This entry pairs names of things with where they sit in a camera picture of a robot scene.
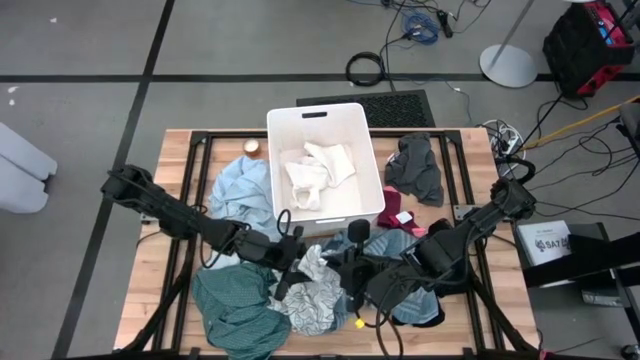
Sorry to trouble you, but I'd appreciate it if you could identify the grey round floor stand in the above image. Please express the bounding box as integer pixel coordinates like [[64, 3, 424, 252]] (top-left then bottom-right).
[[478, 0, 539, 90]]

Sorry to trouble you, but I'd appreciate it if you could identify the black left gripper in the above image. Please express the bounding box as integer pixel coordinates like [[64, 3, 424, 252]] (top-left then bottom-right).
[[269, 224, 310, 303]]

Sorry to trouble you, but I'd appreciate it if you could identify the teal patterned shirt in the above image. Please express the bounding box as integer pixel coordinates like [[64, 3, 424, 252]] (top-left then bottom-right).
[[192, 249, 293, 360]]

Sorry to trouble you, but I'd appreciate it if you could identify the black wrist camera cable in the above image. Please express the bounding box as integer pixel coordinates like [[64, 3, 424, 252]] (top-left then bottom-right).
[[373, 298, 404, 360], [276, 208, 293, 237]]

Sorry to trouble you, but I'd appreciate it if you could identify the white grey furniture piece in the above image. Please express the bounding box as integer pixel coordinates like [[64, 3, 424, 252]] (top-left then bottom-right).
[[0, 122, 59, 215]]

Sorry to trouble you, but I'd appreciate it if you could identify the black floor cable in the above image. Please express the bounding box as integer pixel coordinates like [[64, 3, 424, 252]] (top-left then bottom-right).
[[519, 94, 591, 151]]

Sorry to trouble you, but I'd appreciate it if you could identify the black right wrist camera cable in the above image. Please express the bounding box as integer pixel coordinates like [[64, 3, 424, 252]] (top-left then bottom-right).
[[373, 298, 404, 360]]

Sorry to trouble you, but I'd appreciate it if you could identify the white perforated laundry basket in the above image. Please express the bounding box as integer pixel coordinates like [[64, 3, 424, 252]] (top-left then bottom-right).
[[266, 102, 387, 240]]

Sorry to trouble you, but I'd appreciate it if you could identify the black left wrist camera cable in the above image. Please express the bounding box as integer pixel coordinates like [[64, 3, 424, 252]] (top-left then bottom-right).
[[276, 208, 293, 237]]

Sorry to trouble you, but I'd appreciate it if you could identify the white black-patterned garment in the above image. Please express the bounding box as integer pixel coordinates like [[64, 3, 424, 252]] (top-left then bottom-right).
[[269, 243, 347, 337]]

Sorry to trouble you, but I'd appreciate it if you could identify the white power strip bundle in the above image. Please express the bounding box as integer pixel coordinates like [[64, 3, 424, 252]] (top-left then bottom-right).
[[482, 118, 526, 157]]

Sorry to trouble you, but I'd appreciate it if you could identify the coiled black cable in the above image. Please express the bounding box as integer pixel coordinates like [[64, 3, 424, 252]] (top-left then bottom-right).
[[493, 154, 537, 185], [345, 51, 387, 88]]

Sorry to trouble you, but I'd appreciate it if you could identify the white printed cardboard box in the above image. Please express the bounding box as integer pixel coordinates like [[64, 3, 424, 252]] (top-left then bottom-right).
[[516, 219, 574, 267]]

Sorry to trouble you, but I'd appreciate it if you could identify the light blue shirt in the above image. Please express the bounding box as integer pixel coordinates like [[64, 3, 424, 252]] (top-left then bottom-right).
[[207, 155, 285, 239]]

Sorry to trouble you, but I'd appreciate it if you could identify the maroon garment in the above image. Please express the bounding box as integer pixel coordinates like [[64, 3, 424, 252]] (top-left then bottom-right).
[[376, 185, 428, 239]]

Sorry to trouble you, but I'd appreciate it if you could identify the black red equipment case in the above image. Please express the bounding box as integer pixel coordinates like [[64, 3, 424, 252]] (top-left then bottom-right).
[[542, 0, 637, 99]]

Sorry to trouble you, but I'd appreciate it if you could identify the coiled blue cable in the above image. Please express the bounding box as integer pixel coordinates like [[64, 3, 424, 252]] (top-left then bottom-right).
[[399, 9, 441, 46]]

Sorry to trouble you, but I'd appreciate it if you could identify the black power adapter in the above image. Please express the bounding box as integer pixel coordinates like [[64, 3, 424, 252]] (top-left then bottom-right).
[[436, 9, 455, 39]]

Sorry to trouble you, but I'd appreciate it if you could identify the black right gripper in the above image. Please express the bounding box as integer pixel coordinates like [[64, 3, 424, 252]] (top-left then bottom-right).
[[338, 218, 387, 316]]

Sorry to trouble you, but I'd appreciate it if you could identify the black equipment cart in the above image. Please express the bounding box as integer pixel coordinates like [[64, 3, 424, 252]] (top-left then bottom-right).
[[522, 222, 640, 301]]

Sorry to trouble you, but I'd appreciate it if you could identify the plain white garment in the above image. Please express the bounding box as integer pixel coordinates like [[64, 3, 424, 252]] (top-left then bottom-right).
[[283, 141, 357, 211]]

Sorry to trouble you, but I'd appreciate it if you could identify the grey chair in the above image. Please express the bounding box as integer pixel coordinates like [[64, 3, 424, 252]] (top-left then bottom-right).
[[616, 99, 640, 156]]

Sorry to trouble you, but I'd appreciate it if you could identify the black garment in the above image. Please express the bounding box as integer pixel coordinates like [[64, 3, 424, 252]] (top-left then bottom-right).
[[391, 219, 476, 330]]

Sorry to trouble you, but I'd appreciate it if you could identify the dark grey garment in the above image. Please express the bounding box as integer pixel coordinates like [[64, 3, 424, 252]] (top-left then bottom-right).
[[383, 132, 445, 208]]

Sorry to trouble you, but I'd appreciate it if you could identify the black floor mat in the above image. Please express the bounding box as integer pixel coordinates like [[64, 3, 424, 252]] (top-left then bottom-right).
[[295, 89, 436, 129]]

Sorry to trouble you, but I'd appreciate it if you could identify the blue striped woven shirt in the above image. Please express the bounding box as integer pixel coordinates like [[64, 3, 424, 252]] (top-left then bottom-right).
[[314, 228, 442, 332]]

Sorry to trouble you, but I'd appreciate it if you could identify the yellow pole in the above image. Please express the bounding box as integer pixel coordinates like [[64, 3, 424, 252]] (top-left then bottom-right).
[[522, 96, 640, 150]]

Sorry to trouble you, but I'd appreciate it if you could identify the grey plastic bag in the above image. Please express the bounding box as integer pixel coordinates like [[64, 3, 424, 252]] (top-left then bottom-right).
[[581, 289, 625, 308]]

